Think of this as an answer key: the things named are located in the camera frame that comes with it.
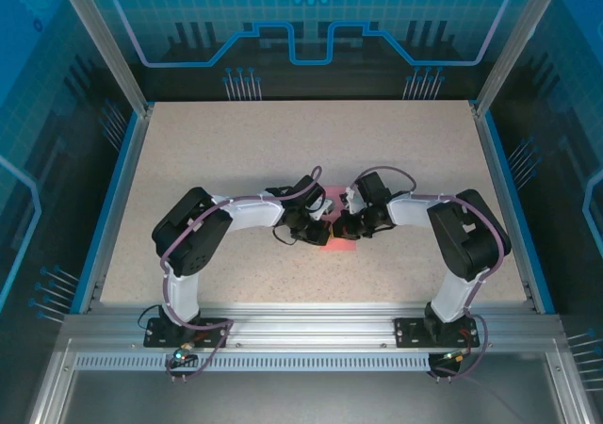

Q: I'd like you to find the pink paper sheet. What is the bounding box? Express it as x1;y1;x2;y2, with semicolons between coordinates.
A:
319;186;358;253

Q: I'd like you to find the grey metal base tray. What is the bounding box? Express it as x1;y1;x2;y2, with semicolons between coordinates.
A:
27;338;599;424

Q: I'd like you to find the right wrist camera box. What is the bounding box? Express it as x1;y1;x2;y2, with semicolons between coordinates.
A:
343;187;363;214

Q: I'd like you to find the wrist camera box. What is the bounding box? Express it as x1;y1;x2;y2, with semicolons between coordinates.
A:
308;196;336;221
343;187;363;214

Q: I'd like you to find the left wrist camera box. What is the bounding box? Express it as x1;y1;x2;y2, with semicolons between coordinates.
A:
308;196;336;221

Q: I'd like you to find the thin black wire loop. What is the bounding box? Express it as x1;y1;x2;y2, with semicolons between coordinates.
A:
271;225;299;246

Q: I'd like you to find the aluminium mounting rail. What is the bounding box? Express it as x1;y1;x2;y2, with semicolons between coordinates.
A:
60;301;566;351

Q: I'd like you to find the aluminium side rail blue edge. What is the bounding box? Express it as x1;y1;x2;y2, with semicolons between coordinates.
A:
70;103;155;315
473;103;557;315

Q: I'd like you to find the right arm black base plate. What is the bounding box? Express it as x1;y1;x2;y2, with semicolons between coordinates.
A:
393;317;481;349

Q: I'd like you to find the slotted grey cable duct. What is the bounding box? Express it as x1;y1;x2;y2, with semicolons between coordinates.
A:
73;353;432;372

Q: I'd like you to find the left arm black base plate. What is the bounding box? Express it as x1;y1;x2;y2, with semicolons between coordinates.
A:
143;318;231;349

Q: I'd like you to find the thin black base wire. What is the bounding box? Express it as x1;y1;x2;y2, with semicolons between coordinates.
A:
136;304;164;332

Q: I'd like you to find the aluminium frame post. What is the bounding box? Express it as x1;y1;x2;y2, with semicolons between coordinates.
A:
473;0;566;117
51;0;155;117

